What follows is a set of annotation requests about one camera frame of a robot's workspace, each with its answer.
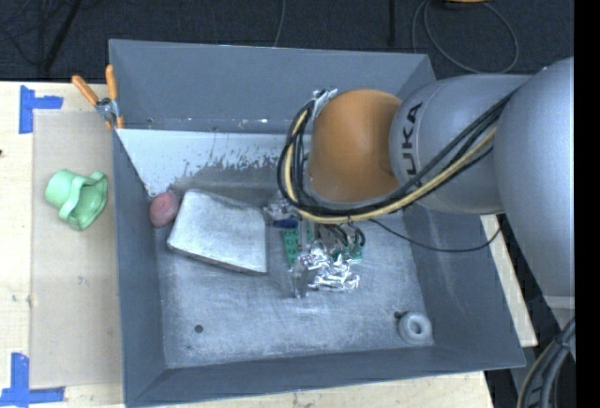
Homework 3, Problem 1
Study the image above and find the pale cardboard board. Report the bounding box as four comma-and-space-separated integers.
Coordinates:
28, 109, 124, 391

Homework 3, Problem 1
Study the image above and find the pink-red ball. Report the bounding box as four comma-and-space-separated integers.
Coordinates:
149, 191, 181, 229

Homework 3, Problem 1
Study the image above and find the white flat block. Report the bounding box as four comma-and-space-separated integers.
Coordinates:
166, 189, 270, 277

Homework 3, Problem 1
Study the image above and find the crumpled silver foil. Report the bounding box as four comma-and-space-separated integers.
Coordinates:
307, 247, 362, 295

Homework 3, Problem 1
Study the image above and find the grey metal bin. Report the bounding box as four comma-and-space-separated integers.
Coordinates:
108, 38, 527, 405

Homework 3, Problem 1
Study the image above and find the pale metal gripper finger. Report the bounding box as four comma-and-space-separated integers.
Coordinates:
290, 254, 311, 300

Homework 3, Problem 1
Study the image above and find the grey ring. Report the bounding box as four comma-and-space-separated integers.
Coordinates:
397, 310, 434, 346

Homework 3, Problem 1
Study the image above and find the light green plastic cup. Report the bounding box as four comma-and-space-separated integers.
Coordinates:
44, 168, 110, 232

